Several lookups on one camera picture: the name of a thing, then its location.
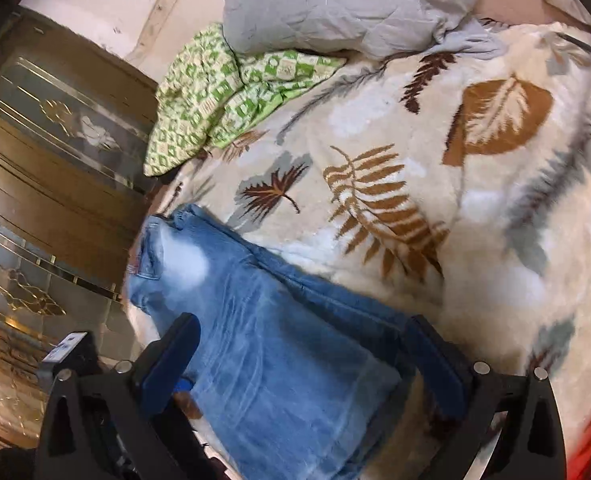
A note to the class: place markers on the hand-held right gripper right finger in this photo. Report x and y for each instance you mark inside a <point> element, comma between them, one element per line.
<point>428,347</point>

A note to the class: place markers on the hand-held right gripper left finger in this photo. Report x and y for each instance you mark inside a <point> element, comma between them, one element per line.
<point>173,350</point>

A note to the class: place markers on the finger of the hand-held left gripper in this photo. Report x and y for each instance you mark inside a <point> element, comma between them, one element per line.
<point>184,386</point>

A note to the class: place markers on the blue denim pants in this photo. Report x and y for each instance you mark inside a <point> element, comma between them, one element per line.
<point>285,360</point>

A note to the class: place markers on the wooden door with glass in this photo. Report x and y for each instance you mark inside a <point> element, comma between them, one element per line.
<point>50,210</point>

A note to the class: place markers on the cream leaf print blanket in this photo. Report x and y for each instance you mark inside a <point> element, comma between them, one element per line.
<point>425,160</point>

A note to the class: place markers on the green checkered quilt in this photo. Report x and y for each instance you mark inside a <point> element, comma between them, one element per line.
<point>200,85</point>

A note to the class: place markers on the light grey cloth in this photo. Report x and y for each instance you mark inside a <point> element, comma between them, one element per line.
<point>475,40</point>

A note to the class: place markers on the black pen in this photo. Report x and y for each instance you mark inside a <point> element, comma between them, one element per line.
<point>585,47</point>

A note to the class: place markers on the grey quilted pillow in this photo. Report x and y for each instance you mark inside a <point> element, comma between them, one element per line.
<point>350,0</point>

